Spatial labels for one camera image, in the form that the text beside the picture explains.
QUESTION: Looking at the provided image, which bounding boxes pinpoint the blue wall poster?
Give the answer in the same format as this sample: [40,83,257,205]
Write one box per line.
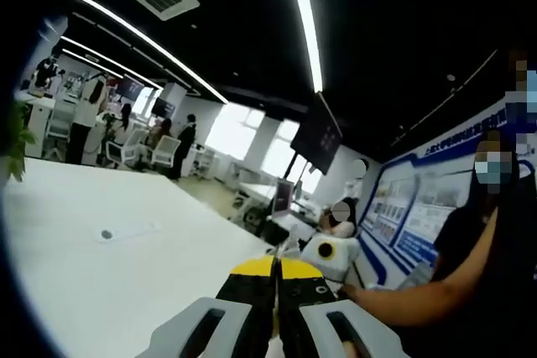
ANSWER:
[360,97,508,288]

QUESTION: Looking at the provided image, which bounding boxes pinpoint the person's dark clothed torso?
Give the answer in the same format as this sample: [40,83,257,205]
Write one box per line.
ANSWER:
[431,122,537,358]

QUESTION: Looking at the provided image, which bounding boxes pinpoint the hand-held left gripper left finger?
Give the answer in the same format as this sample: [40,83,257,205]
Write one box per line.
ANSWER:
[136,254,278,358]

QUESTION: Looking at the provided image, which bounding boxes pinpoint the potted green plant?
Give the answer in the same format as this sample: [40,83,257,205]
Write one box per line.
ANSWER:
[0,100,39,183]

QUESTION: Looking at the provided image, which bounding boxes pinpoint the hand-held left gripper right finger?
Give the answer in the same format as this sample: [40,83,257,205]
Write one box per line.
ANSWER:
[276,257,411,358]

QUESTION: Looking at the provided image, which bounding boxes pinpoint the desktop monitor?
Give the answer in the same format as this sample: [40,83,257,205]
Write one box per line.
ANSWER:
[272,179,295,216]

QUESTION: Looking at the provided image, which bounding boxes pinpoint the ceiling light strip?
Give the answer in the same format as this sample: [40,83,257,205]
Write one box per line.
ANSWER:
[70,0,230,106]
[60,34,164,91]
[283,0,324,94]

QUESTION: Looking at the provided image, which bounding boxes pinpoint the large hanging dark screen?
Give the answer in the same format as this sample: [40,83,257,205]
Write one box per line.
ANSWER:
[289,91,344,175]

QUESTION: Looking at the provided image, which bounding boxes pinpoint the white office desk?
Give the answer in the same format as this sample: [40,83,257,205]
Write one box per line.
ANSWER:
[14,91,58,158]

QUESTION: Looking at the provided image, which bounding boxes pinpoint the clear plastic wrap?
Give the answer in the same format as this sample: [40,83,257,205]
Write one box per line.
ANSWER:
[274,226,303,259]

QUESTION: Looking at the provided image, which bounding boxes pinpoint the bright window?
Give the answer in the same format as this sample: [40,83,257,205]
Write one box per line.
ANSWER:
[205,102,265,162]

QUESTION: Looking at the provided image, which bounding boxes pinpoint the white office chair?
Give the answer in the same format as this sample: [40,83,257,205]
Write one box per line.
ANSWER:
[104,127,150,170]
[44,100,76,160]
[149,135,182,169]

